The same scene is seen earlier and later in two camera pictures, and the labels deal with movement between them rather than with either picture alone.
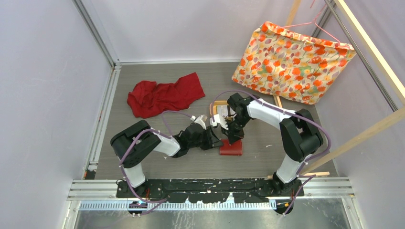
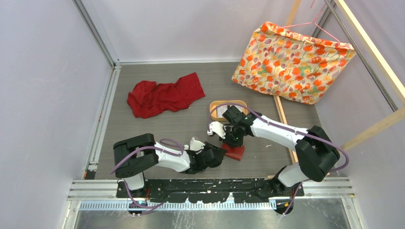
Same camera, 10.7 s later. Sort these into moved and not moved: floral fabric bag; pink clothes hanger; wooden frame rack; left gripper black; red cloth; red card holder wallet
Moved: left gripper black; red card holder wallet
Not moved: wooden frame rack; floral fabric bag; pink clothes hanger; red cloth
